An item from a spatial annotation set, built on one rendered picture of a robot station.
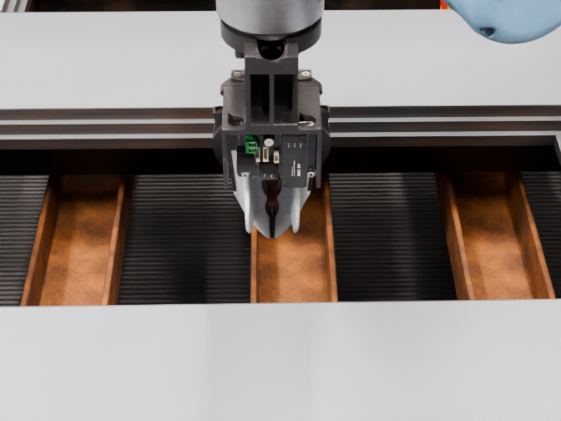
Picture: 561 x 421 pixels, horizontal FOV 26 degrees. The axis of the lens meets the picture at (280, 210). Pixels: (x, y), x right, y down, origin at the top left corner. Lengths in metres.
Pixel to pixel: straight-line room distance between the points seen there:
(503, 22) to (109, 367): 0.38
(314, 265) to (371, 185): 0.34
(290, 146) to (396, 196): 0.67
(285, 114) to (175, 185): 0.69
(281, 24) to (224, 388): 0.26
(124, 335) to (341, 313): 0.16
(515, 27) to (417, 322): 0.29
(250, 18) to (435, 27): 0.47
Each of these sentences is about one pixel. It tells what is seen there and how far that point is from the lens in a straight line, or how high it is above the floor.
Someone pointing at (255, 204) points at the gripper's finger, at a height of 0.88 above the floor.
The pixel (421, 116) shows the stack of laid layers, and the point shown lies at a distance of 1.15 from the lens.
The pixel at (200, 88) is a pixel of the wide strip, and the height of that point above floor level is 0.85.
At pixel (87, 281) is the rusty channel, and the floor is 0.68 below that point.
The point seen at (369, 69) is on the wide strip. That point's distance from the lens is 1.19.
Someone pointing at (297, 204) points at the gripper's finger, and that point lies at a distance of 0.93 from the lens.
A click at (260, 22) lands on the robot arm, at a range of 0.82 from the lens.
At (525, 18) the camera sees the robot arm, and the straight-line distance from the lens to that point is 0.70.
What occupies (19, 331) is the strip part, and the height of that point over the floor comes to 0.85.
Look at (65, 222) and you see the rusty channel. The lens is 1.29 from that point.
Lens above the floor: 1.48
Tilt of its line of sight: 39 degrees down
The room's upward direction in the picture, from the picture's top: straight up
